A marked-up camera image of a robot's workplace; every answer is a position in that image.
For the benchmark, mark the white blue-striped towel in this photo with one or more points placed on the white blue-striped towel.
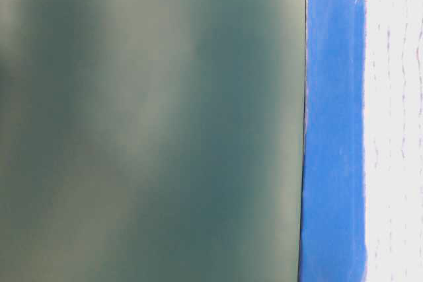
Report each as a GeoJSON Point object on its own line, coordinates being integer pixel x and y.
{"type": "Point", "coordinates": [392, 118]}

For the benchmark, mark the blue table cloth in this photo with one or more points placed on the blue table cloth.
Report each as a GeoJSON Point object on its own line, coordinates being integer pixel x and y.
{"type": "Point", "coordinates": [332, 202]}

